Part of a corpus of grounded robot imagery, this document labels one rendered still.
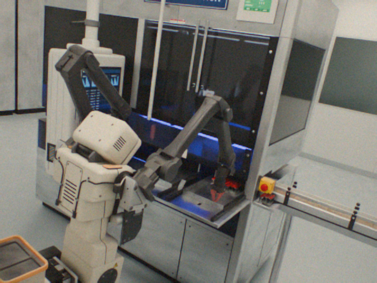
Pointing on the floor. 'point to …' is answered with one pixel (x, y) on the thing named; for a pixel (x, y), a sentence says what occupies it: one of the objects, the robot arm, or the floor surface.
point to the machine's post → (264, 133)
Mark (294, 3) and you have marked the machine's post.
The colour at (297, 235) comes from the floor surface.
